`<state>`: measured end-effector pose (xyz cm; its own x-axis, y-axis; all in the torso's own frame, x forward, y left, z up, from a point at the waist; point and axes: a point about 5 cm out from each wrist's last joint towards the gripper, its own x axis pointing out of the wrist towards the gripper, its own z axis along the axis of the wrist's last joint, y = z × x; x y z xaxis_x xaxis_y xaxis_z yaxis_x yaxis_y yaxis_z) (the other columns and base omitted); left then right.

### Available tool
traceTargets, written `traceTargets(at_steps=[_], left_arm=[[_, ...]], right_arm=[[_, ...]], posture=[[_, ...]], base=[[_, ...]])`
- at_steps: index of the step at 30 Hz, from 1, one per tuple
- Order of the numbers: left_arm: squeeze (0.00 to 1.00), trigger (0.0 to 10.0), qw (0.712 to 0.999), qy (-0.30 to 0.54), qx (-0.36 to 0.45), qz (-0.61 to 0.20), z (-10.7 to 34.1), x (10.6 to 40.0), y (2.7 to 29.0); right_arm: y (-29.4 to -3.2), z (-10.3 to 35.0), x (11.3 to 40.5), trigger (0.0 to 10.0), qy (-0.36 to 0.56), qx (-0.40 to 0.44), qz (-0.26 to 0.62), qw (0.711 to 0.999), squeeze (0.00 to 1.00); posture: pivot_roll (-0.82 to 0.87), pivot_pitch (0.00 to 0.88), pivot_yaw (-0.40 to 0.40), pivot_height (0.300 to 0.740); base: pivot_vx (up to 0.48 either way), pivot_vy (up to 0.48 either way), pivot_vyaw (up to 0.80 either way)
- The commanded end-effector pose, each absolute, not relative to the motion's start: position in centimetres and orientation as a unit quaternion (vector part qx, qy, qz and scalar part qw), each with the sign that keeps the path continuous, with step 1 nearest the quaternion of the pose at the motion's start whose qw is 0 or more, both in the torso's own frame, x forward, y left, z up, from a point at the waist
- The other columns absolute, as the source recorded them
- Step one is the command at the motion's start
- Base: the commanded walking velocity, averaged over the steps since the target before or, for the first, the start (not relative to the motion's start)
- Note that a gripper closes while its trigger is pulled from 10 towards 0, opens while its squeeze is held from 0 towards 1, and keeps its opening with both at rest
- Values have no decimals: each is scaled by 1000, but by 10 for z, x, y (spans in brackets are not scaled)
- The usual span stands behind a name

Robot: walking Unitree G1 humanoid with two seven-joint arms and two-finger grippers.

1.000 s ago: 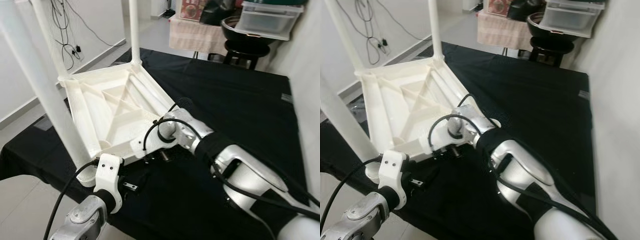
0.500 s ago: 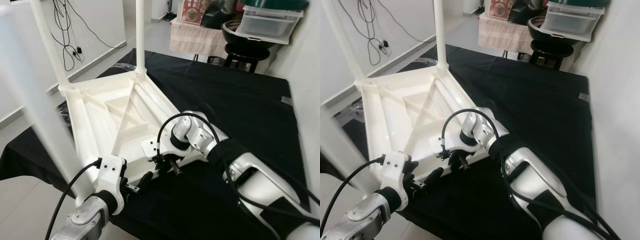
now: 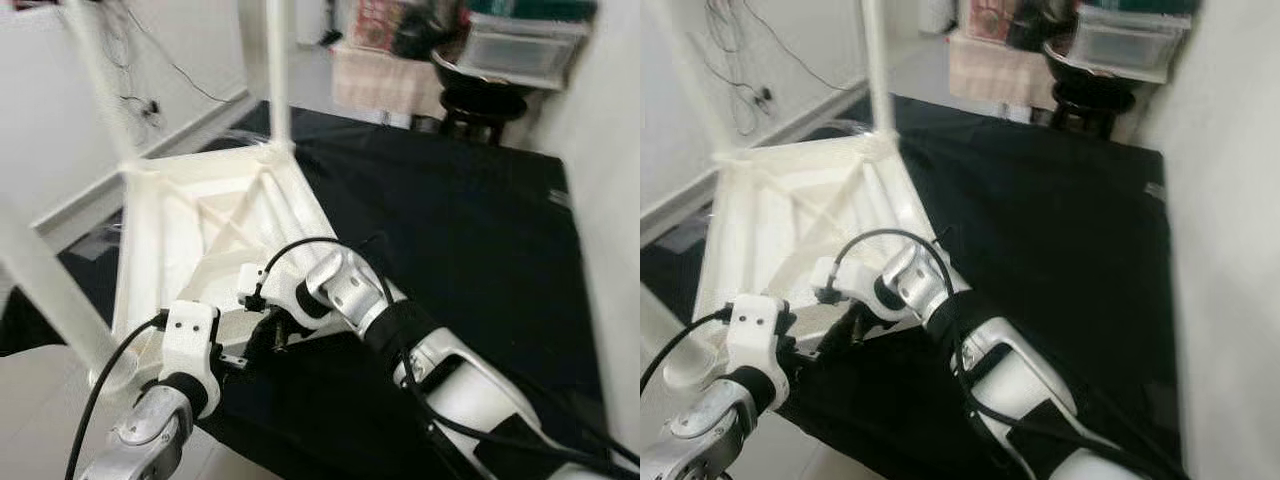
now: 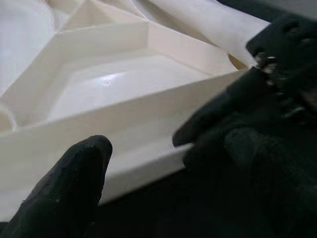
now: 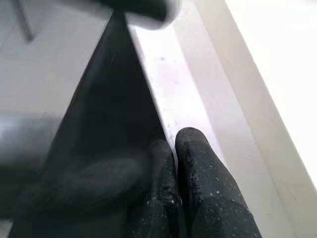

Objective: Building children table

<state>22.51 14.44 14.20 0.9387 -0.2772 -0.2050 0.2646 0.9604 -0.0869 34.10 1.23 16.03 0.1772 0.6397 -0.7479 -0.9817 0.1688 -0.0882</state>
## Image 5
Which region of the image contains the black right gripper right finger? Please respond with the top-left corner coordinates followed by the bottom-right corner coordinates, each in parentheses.
top-left (174, 126), bottom-right (263, 238)

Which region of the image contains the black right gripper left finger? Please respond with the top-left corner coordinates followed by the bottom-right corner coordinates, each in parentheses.
top-left (128, 138), bottom-right (179, 238)

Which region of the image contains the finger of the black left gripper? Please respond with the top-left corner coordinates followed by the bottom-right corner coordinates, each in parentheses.
top-left (14, 153), bottom-right (152, 219)

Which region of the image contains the white plastic children table top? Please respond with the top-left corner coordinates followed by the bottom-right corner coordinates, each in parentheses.
top-left (123, 0), bottom-right (317, 238)

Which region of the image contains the black tablecloth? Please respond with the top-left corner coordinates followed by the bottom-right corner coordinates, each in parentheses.
top-left (44, 9), bottom-right (174, 238)

